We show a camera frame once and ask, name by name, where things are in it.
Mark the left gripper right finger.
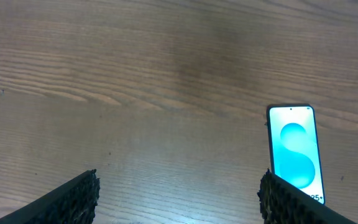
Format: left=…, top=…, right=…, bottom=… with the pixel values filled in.
left=257, top=170, right=356, bottom=224

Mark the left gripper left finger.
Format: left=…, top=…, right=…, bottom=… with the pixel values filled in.
left=0, top=169, right=100, bottom=224

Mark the blue Samsung Galaxy smartphone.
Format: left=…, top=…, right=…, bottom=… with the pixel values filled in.
left=266, top=103, right=326, bottom=205

